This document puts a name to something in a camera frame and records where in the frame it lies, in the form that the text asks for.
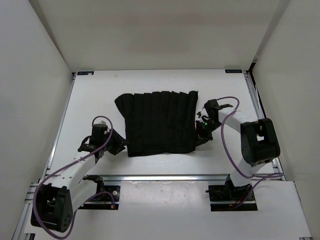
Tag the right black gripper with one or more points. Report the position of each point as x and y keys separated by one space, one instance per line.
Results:
x=201 y=137

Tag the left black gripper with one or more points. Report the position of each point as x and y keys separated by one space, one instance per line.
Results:
x=119 y=142

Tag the black pleated skirt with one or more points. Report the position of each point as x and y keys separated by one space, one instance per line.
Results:
x=159 y=122

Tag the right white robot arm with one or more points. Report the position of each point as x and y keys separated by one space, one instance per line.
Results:
x=259 y=145

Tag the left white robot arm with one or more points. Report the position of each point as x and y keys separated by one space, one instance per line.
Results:
x=59 y=196

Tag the white front cover board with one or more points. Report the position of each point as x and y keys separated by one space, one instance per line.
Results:
x=180 y=210

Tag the blue label left corner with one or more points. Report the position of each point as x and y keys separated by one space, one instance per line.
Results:
x=85 y=73

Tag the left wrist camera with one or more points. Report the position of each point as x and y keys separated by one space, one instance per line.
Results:
x=99 y=133

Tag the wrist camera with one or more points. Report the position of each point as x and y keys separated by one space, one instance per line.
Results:
x=99 y=133
x=212 y=108

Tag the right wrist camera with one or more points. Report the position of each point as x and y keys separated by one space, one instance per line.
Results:
x=212 y=108

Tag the aluminium frame rail front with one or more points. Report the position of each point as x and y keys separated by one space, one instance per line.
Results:
x=139 y=178

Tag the aluminium frame rail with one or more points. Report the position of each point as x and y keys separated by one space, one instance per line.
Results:
x=258 y=107
x=139 y=178

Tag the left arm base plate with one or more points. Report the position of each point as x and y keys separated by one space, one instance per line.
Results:
x=109 y=196

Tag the aluminium frame rail right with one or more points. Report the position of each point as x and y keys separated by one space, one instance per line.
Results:
x=258 y=107

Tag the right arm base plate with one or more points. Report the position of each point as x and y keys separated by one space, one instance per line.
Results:
x=225 y=198

